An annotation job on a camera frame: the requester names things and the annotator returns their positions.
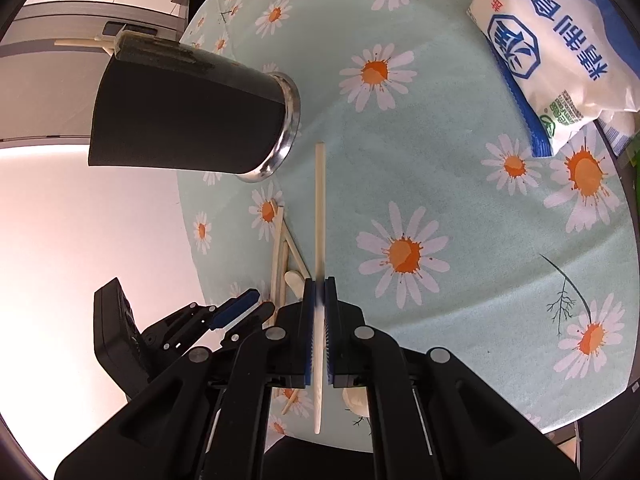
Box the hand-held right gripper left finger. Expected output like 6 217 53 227
54 277 317 480

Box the white chopstick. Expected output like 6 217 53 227
311 142 327 435

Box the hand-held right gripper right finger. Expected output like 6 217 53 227
324 276 568 480

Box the grey door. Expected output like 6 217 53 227
0 0 183 143

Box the blue white salt bag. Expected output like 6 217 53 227
467 0 640 157

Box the black utensil holder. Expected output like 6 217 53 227
88 30 302 183

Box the black door lock handle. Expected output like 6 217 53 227
102 21 161 40

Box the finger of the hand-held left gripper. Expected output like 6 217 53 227
145 289 261 361
219 301 277 355

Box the pile of wooden chopsticks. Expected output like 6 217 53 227
269 201 312 416

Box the daisy print tablecloth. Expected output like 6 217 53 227
177 0 638 453

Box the white plastic packet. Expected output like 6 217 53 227
597 110 640 153

